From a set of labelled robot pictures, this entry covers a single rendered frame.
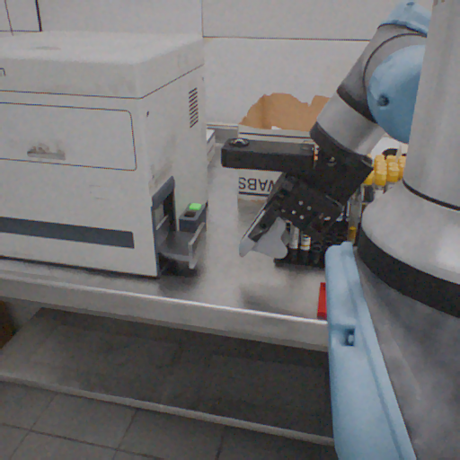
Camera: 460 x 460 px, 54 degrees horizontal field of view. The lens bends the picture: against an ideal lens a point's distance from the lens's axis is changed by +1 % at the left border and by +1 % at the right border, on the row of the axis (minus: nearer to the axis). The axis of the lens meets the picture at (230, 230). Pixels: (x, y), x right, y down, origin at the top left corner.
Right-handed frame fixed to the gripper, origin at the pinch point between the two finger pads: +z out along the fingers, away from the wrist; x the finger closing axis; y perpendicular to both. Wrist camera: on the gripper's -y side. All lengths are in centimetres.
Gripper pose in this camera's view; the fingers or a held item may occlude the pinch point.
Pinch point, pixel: (241, 245)
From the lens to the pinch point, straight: 64.2
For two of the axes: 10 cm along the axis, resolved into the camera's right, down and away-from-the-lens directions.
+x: 2.2, -4.7, 8.6
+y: 8.5, 5.3, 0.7
